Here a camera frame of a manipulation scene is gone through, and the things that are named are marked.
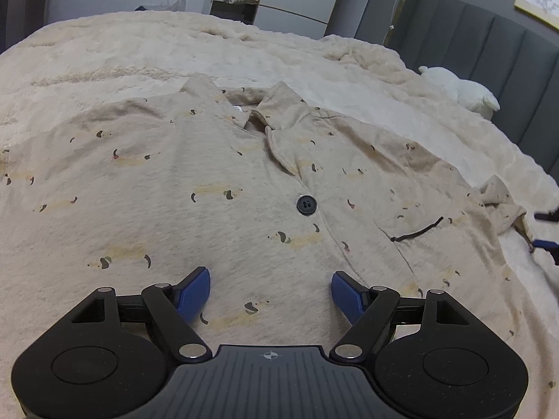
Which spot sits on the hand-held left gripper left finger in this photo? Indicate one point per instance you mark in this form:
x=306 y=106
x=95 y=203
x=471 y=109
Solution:
x=194 y=294

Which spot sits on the white plush toy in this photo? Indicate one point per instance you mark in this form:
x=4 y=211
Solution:
x=467 y=91

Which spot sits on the beige printed pajama shirt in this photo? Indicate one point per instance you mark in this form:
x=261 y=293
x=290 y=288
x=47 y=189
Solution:
x=196 y=161

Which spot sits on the cream fluffy blanket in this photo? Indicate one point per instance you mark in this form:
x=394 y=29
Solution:
x=109 y=52

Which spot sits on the dark blue cloth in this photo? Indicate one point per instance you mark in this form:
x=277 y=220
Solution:
x=143 y=8

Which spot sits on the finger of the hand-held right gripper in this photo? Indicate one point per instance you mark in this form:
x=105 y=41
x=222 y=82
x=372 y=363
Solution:
x=549 y=216
x=546 y=245

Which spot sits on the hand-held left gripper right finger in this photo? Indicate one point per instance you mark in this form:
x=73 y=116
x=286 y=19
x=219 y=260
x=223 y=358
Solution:
x=347 y=297

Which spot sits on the grey padded headboard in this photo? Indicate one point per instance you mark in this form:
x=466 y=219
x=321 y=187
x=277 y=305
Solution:
x=480 y=43

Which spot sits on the clear plastic bag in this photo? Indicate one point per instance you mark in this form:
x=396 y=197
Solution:
x=174 y=2

